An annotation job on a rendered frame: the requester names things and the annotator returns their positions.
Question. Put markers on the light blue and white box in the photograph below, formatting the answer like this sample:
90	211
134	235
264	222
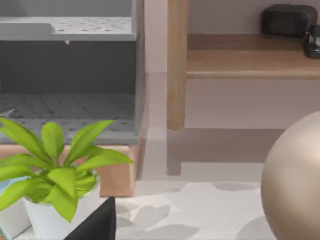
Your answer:
12	217

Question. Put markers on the beige round pot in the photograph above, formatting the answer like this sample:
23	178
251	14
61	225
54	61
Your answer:
295	180

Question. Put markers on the wooden open shelf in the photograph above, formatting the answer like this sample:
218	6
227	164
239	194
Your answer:
176	75

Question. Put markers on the green plant in white pot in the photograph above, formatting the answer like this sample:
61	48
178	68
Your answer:
57	180

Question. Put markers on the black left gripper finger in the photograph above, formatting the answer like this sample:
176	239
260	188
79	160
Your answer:
100	225

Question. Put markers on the black stapler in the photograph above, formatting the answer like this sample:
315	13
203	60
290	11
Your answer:
311	47

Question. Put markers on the black rounded box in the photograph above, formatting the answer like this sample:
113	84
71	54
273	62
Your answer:
285	21

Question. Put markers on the grey pierced drawer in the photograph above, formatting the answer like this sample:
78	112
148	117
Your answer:
75	75

